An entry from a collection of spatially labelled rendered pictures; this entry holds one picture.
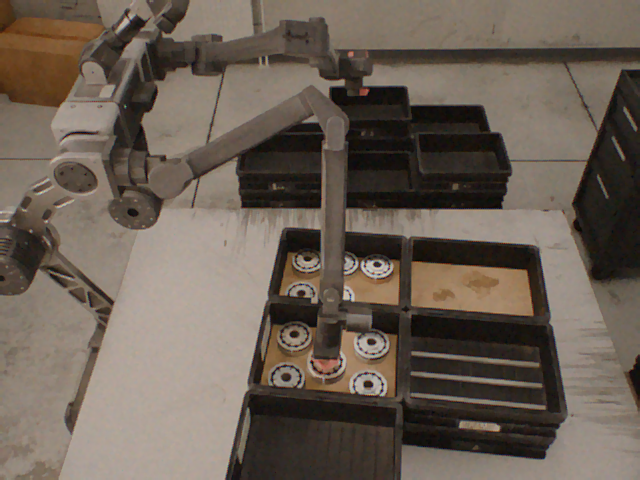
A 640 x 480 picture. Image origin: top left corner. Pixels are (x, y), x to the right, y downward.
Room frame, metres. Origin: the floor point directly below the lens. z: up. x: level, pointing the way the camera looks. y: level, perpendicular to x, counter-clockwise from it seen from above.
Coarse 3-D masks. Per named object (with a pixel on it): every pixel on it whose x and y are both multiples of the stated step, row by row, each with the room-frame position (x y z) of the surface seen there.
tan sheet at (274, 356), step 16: (272, 336) 1.11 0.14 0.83; (352, 336) 1.11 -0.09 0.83; (272, 352) 1.06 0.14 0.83; (352, 352) 1.05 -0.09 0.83; (304, 368) 1.00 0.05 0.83; (352, 368) 1.00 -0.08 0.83; (368, 368) 1.00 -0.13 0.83; (384, 368) 1.00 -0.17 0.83; (320, 384) 0.95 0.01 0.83; (336, 384) 0.95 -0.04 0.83
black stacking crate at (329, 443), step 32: (256, 416) 0.86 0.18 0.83; (288, 416) 0.85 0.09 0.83; (320, 416) 0.84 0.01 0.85; (352, 416) 0.83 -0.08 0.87; (384, 416) 0.82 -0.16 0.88; (256, 448) 0.77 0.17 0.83; (288, 448) 0.77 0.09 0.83; (320, 448) 0.76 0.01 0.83; (352, 448) 0.76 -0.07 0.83; (384, 448) 0.76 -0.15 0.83
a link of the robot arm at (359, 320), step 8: (328, 288) 0.95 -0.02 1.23; (328, 296) 0.94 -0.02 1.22; (336, 296) 0.94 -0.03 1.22; (328, 304) 0.93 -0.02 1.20; (336, 304) 0.93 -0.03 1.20; (344, 304) 0.95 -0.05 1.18; (352, 304) 0.95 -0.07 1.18; (360, 304) 0.95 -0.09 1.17; (368, 304) 0.96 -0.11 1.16; (352, 312) 0.93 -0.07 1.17; (360, 312) 0.93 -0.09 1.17; (368, 312) 0.93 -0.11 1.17; (352, 320) 0.91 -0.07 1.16; (360, 320) 0.91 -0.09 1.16; (368, 320) 0.91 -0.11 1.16; (352, 328) 0.90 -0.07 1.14; (360, 328) 0.90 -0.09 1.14; (368, 328) 0.90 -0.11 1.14
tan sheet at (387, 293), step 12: (288, 252) 1.45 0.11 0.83; (288, 264) 1.40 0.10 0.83; (396, 264) 1.39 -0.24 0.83; (288, 276) 1.35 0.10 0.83; (360, 276) 1.34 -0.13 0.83; (396, 276) 1.34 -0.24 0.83; (360, 288) 1.29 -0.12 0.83; (372, 288) 1.29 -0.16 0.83; (384, 288) 1.29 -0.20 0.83; (396, 288) 1.29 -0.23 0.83; (360, 300) 1.25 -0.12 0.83; (372, 300) 1.25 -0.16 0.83; (384, 300) 1.24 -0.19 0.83; (396, 300) 1.24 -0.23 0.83
